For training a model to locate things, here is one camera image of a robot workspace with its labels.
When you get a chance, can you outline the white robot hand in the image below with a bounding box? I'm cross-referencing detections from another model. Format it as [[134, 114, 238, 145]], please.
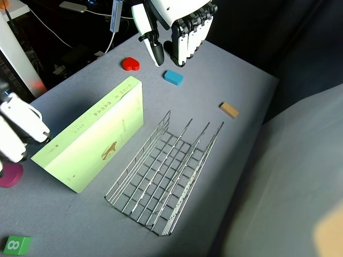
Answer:
[[0, 92, 52, 164], [131, 0, 218, 67]]

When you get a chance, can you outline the light green book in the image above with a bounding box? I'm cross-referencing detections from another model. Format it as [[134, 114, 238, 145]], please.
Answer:
[[31, 75, 145, 194]]

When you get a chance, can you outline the magenta round disc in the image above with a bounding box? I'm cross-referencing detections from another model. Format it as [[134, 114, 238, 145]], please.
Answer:
[[0, 162, 24, 188]]

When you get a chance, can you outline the white table leg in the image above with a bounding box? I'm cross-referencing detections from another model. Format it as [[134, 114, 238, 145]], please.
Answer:
[[0, 12, 48, 100]]

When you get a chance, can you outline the blue rounded block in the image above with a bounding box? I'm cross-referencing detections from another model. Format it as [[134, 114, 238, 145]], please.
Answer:
[[163, 70, 185, 87]]

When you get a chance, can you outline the white blue adapter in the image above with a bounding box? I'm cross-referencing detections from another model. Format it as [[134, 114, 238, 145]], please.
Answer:
[[110, 0, 122, 34]]

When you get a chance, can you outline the red heart block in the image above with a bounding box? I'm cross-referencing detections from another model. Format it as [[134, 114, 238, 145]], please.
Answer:
[[122, 57, 141, 72]]

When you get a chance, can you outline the grey table cloth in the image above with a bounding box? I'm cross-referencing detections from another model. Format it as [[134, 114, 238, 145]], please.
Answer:
[[0, 34, 280, 257]]

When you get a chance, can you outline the tan wooden block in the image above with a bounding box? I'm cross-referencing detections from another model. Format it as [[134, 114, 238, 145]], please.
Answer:
[[219, 102, 240, 119]]

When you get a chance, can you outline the white desk top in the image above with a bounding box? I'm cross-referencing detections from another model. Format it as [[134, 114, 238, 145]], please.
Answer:
[[0, 0, 31, 20]]

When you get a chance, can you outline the grey flat device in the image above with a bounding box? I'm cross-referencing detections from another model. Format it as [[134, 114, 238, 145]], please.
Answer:
[[58, 1, 88, 14]]

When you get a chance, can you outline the green number eight block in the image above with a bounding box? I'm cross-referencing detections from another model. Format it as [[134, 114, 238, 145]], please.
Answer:
[[4, 235, 33, 255]]

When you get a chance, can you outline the white adapter cable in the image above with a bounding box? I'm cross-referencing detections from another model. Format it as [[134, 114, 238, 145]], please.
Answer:
[[103, 31, 116, 55]]

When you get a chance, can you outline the wire metal rack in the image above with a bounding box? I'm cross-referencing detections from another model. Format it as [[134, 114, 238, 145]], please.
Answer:
[[103, 110, 225, 237]]

